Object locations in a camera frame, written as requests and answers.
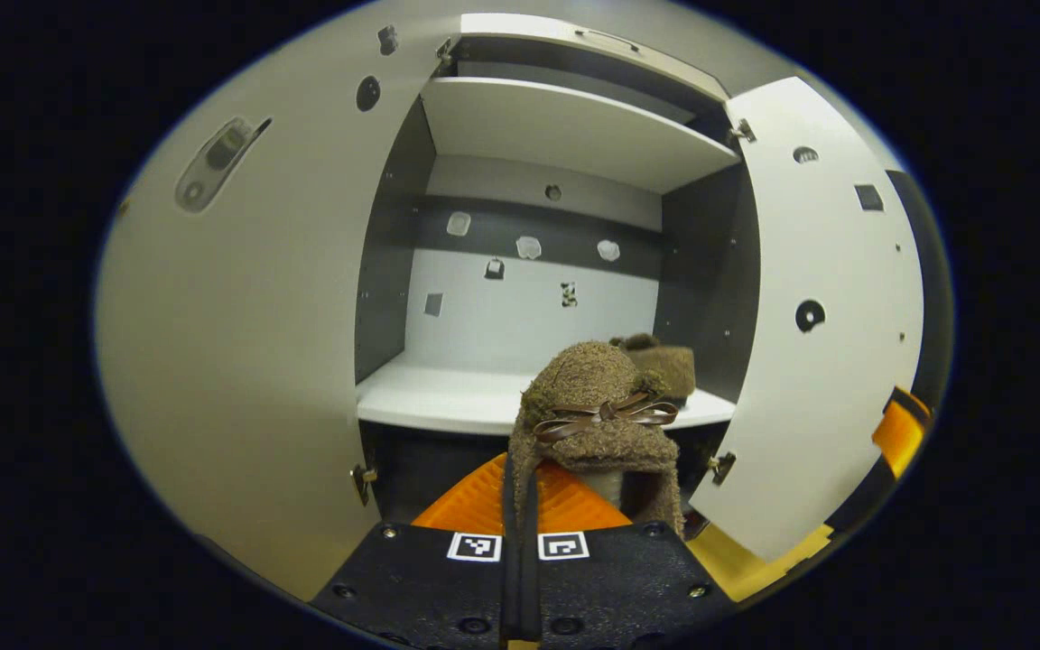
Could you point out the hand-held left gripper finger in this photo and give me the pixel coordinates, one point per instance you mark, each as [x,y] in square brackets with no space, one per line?
[511,587]
[531,587]

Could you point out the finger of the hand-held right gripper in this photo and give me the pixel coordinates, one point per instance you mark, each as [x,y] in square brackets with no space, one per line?
[899,438]

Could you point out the white cabinet door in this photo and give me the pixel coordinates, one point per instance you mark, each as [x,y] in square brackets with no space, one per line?
[809,406]
[240,361]

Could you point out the white cabinet shelf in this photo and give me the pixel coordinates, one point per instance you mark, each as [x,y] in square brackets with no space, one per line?
[574,131]

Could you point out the white shoe cabinet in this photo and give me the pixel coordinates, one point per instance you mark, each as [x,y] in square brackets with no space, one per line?
[520,307]

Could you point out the brown fuzzy shoe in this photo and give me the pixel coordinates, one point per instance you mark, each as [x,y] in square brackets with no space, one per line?
[592,388]
[669,366]

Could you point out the white cabinet drawer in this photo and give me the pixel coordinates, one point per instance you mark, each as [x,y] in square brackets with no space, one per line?
[574,50]

